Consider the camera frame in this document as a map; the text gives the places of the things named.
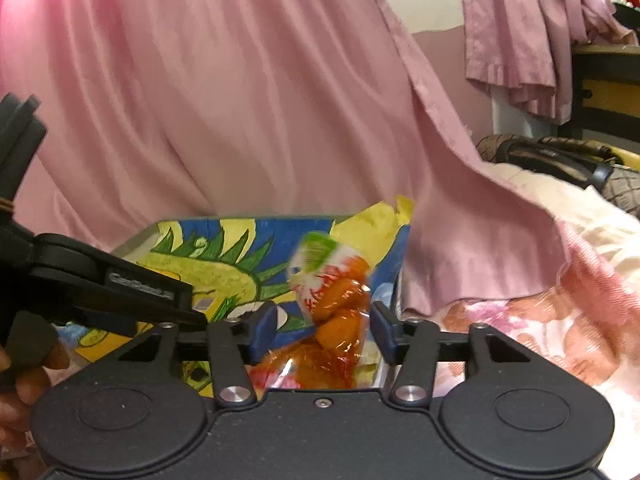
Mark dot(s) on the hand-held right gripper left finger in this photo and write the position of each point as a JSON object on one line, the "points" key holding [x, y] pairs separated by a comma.
{"points": [[264, 332]]}

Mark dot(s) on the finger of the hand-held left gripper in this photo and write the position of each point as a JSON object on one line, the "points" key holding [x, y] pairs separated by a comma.
{"points": [[190, 321]]}

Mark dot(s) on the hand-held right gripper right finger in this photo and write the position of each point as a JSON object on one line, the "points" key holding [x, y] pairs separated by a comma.
{"points": [[386, 332]]}

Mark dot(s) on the orange snack packet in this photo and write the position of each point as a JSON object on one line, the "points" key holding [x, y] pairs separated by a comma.
{"points": [[340, 320]]}

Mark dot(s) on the grey box with colourful lining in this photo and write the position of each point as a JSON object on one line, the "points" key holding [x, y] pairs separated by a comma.
{"points": [[235, 260]]}

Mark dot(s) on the person's left hand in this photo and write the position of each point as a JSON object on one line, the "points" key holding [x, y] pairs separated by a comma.
{"points": [[30, 385]]}

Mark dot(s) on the pink floral blanket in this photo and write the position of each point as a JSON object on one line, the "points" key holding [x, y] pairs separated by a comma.
{"points": [[575, 320]]}

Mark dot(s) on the pink satin curtain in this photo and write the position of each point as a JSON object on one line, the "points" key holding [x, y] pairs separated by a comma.
{"points": [[225, 85]]}

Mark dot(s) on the brown woven bag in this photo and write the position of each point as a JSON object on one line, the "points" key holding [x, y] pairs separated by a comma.
{"points": [[565, 160]]}

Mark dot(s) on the pink hanging cloth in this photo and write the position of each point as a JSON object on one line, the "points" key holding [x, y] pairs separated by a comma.
{"points": [[520, 25]]}

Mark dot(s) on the black and yellow furniture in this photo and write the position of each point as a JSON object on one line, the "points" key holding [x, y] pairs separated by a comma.
{"points": [[610, 70]]}

